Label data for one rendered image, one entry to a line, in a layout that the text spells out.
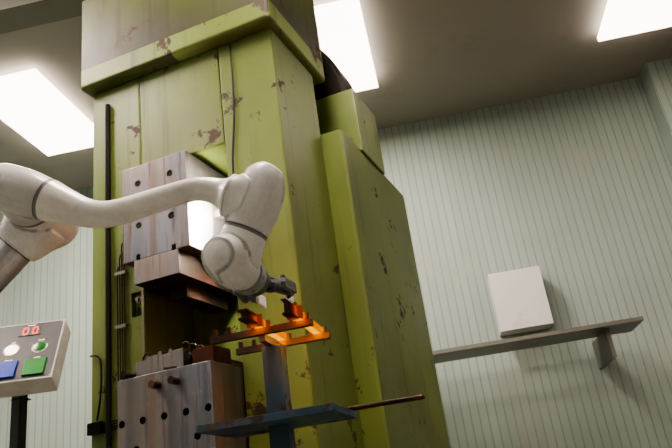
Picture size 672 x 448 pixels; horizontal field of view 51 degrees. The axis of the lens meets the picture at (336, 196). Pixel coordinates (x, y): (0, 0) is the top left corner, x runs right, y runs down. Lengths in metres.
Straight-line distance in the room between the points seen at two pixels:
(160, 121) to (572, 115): 4.76
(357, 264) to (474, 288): 3.52
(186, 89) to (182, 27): 0.29
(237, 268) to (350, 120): 2.09
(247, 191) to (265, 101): 1.37
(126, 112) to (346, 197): 1.06
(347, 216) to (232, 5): 1.03
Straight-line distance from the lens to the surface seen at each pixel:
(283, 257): 2.60
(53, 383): 2.75
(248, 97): 2.94
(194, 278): 2.73
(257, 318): 2.07
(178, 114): 3.11
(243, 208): 1.54
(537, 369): 6.29
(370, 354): 2.87
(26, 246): 1.88
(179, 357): 2.58
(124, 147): 3.22
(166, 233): 2.73
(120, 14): 3.53
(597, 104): 7.19
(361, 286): 2.93
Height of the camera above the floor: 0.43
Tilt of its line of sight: 23 degrees up
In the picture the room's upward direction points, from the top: 8 degrees counter-clockwise
